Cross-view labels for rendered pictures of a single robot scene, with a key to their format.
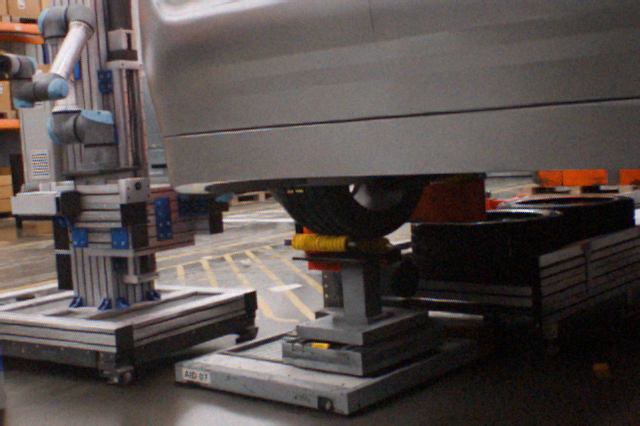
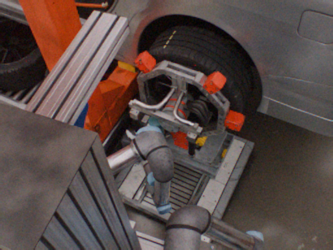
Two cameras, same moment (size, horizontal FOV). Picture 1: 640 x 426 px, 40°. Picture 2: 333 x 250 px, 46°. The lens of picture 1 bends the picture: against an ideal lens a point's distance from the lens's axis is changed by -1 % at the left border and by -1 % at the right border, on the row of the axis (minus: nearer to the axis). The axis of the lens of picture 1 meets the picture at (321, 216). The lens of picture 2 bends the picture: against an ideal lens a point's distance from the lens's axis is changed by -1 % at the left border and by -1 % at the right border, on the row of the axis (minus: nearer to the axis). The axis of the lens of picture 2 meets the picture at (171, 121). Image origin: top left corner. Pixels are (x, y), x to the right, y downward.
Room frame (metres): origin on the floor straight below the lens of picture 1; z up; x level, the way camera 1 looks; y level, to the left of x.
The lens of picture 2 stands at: (3.62, 1.32, 2.66)
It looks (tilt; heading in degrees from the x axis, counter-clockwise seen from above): 56 degrees down; 259
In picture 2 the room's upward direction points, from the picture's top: 4 degrees counter-clockwise
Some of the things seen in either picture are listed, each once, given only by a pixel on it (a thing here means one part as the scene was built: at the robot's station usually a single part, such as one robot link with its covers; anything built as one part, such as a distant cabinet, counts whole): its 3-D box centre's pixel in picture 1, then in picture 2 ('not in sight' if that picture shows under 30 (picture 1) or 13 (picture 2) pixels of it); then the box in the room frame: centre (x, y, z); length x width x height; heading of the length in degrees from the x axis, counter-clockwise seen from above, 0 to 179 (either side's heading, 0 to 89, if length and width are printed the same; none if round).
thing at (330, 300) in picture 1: (336, 284); not in sight; (4.06, -0.05, 0.21); 0.10 x 0.10 x 0.42; 49
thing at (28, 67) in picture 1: (21, 66); not in sight; (3.31, 1.07, 1.21); 0.11 x 0.08 x 0.09; 160
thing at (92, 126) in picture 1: (96, 126); not in sight; (3.51, 0.86, 0.98); 0.13 x 0.12 x 0.14; 70
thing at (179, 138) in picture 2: (331, 245); (185, 131); (3.27, -0.03, 0.48); 0.16 x 0.12 x 0.17; 49
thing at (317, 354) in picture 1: (365, 343); (193, 143); (3.19, -0.13, 0.13); 0.50 x 0.36 x 0.10; 139
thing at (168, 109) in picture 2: not in sight; (176, 111); (3.35, 0.06, 0.85); 0.21 x 0.14 x 0.14; 49
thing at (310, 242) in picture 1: (322, 242); (206, 128); (3.14, 0.00, 0.51); 0.29 x 0.06 x 0.06; 49
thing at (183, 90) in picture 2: not in sight; (188, 105); (3.30, 0.16, 1.03); 0.19 x 0.18 x 0.11; 49
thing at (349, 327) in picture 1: (361, 291); (194, 129); (3.19, -0.13, 0.32); 0.40 x 0.30 x 0.28; 139
